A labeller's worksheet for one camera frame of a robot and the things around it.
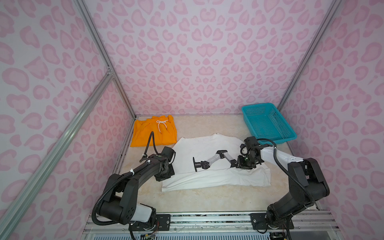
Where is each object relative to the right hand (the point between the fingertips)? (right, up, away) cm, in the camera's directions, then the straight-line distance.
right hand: (238, 164), depth 90 cm
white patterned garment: (-11, -5, -1) cm, 12 cm away
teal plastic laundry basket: (+28, +27, +28) cm, 48 cm away
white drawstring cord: (-49, +26, +20) cm, 59 cm away
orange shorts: (-49, +23, +17) cm, 57 cm away
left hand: (-41, -5, -1) cm, 42 cm away
